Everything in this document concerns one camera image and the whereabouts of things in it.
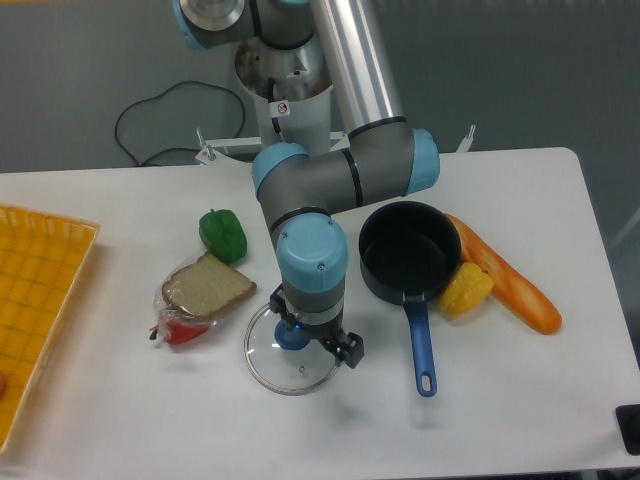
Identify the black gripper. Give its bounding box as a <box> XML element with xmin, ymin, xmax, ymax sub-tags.
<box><xmin>269</xmin><ymin>284</ymin><xmax>363</xmax><ymax>369</ymax></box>

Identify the slice of toast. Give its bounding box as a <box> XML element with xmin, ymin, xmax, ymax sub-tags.
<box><xmin>157</xmin><ymin>253</ymin><xmax>257</xmax><ymax>324</ymax></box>

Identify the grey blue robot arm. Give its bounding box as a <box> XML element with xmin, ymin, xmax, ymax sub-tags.
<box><xmin>173</xmin><ymin>1</ymin><xmax>440</xmax><ymax>366</ymax></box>

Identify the glass pot lid blue knob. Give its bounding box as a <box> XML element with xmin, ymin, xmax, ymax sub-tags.
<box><xmin>244</xmin><ymin>304</ymin><xmax>338</xmax><ymax>396</ymax></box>

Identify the green bell pepper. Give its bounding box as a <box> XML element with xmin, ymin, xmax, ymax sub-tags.
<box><xmin>199</xmin><ymin>209</ymin><xmax>248</xmax><ymax>264</ymax></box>

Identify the red bell pepper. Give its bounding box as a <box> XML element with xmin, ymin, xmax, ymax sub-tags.
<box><xmin>149</xmin><ymin>318</ymin><xmax>209</xmax><ymax>346</ymax></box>

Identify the yellow bell pepper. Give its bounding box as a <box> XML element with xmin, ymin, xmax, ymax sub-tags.
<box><xmin>438</xmin><ymin>262</ymin><xmax>494</xmax><ymax>317</ymax></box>

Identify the orange baguette bread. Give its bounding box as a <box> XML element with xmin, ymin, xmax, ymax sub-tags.
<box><xmin>448</xmin><ymin>215</ymin><xmax>562</xmax><ymax>335</ymax></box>

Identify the orange plastic basket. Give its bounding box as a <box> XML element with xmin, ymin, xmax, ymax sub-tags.
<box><xmin>1</xmin><ymin>204</ymin><xmax>100</xmax><ymax>452</ymax></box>

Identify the black device at table corner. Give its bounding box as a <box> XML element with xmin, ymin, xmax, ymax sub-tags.
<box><xmin>615</xmin><ymin>404</ymin><xmax>640</xmax><ymax>456</ymax></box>

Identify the dark saucepan blue handle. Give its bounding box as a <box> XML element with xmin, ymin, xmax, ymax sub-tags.
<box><xmin>358</xmin><ymin>201</ymin><xmax>461</xmax><ymax>398</ymax></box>

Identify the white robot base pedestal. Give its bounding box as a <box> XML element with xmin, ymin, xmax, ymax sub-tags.
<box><xmin>194</xmin><ymin>34</ymin><xmax>477</xmax><ymax>166</ymax></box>

